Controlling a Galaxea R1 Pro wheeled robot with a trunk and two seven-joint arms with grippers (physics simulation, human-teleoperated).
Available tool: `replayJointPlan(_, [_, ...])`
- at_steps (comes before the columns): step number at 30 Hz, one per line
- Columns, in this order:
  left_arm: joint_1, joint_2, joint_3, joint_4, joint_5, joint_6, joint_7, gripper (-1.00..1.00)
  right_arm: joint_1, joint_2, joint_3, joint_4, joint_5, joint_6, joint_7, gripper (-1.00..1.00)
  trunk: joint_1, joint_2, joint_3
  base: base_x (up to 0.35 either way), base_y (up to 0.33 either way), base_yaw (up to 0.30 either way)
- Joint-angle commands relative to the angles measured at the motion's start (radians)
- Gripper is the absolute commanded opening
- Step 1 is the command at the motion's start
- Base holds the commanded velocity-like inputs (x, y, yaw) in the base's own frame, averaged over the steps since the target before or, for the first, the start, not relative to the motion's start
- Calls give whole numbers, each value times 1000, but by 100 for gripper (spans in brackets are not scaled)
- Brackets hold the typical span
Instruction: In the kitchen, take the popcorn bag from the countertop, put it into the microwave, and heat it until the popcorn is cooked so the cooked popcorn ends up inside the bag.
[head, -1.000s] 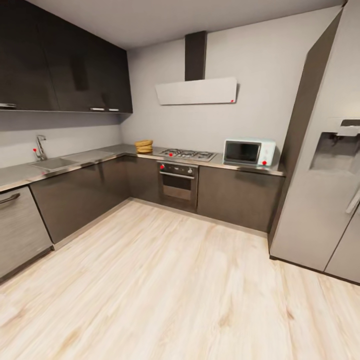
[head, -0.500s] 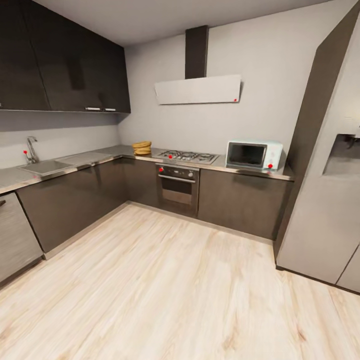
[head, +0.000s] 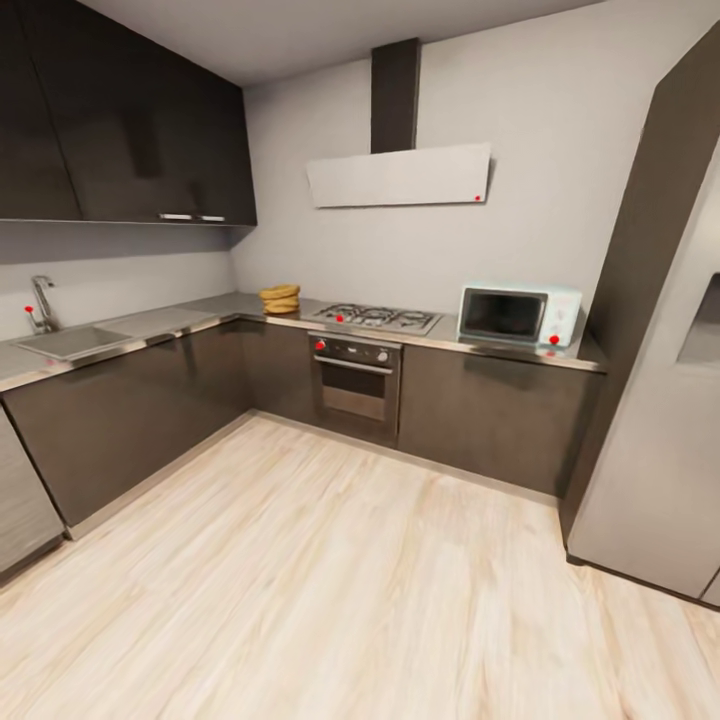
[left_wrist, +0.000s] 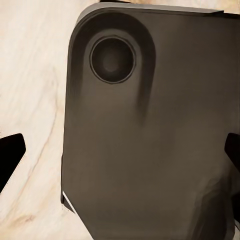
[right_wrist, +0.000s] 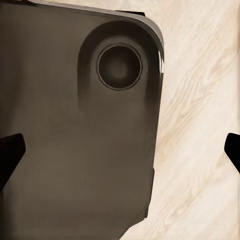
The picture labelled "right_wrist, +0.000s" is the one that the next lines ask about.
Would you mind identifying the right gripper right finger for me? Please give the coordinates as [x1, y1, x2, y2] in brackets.
[224, 133, 240, 173]

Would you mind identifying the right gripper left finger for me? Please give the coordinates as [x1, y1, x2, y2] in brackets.
[0, 133, 26, 193]

